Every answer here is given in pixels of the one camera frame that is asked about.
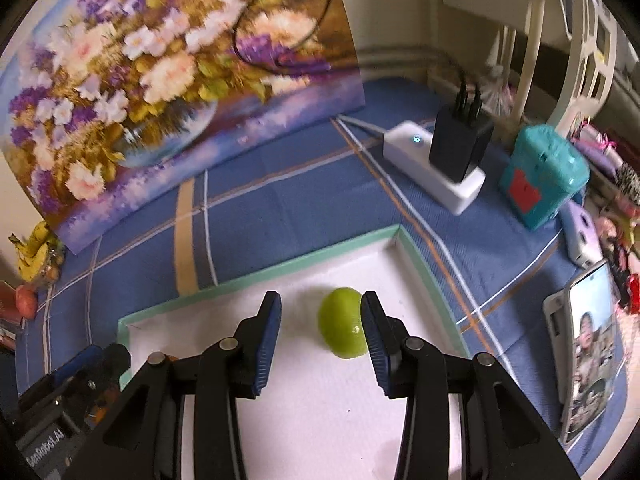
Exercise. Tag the purple white gadget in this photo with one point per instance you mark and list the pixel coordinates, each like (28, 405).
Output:
(582, 241)

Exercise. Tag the banana bunch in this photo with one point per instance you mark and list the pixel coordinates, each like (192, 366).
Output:
(39, 256)

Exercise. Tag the blue plaid tablecloth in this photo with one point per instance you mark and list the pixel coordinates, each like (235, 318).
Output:
(304, 191)

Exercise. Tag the teal plastic toy box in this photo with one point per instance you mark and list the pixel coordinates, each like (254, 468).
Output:
(544, 172)

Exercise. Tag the green lime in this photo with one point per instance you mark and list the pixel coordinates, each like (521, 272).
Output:
(339, 323)

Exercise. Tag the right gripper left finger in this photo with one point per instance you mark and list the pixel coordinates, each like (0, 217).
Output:
(140, 436)

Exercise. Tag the flower painting canvas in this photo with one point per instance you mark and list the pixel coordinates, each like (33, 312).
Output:
(94, 92)

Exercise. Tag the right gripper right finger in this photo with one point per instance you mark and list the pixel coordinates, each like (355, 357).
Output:
(502, 434)

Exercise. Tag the black charger adapter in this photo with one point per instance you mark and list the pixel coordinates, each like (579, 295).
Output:
(457, 145)

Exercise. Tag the white power strip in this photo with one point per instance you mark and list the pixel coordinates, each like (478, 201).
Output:
(407, 147)

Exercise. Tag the red apple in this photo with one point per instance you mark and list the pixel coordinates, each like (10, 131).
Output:
(26, 302)

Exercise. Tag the white chair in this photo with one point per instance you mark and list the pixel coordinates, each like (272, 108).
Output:
(584, 29)

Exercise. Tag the white tray with green rim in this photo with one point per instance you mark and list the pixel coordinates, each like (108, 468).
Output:
(319, 416)

